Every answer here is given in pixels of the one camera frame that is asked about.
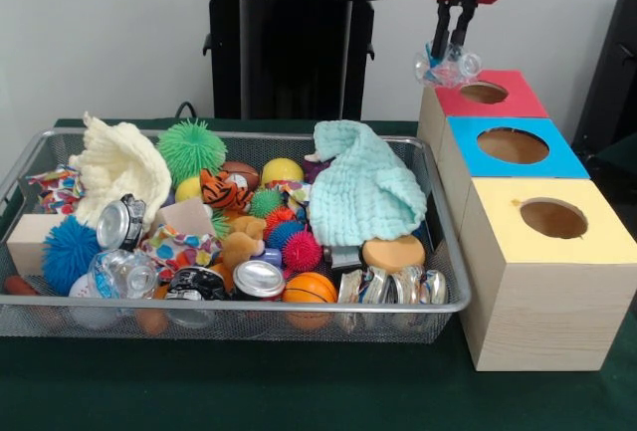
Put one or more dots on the crushed clear bottle blue label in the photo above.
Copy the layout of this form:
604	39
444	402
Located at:
448	72

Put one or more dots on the small tiger plush toy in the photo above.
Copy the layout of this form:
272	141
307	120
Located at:
224	192

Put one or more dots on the wooden box with three holes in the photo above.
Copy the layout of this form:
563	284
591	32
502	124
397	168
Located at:
537	311

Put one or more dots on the black floor stand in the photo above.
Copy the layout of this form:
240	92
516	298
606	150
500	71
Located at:
612	77

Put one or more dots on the mint green knitted cloth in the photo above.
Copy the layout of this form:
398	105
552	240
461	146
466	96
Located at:
368	187

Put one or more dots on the dark green table cloth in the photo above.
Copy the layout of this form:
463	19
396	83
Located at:
617	172
298	391

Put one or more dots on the round orange sponge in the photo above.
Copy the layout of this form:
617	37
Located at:
393	252

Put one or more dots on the crushed flattened drink can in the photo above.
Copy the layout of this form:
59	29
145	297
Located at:
393	285

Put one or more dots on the green spiky rubber ball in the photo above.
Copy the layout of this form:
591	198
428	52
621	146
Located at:
191	150

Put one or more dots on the small orange basketball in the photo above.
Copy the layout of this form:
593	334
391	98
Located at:
309	287

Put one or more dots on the cream knitted cloth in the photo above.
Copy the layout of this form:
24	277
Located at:
124	167

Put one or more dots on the blue spiky rubber ball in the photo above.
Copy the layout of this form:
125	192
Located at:
69	252

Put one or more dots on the plain wooden block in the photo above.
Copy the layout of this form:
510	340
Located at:
30	247

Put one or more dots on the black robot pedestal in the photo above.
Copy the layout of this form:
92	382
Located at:
298	53

